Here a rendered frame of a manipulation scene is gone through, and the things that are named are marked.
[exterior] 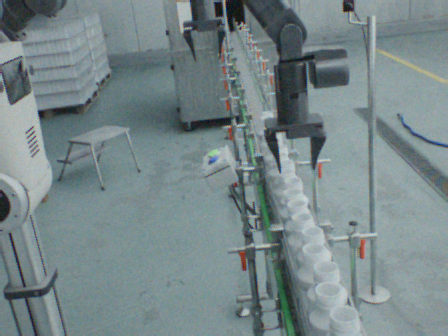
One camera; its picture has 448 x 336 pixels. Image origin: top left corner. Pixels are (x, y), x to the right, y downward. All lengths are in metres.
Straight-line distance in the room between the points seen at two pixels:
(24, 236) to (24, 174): 0.17
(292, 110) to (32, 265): 0.74
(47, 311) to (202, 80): 4.54
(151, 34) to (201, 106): 5.63
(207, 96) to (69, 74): 2.42
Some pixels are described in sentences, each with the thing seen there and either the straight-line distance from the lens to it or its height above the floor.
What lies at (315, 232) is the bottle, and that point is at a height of 1.15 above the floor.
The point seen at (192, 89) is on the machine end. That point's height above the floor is 0.47.
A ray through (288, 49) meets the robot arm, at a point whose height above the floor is 1.46.
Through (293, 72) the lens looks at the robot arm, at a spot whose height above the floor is 1.42.
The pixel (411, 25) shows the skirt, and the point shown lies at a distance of 11.84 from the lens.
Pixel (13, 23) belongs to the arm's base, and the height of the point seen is 1.53.
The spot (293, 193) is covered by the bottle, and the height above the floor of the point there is 1.15.
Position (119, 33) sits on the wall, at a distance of 11.36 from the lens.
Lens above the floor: 1.59
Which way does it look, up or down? 21 degrees down
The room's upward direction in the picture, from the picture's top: 7 degrees counter-clockwise
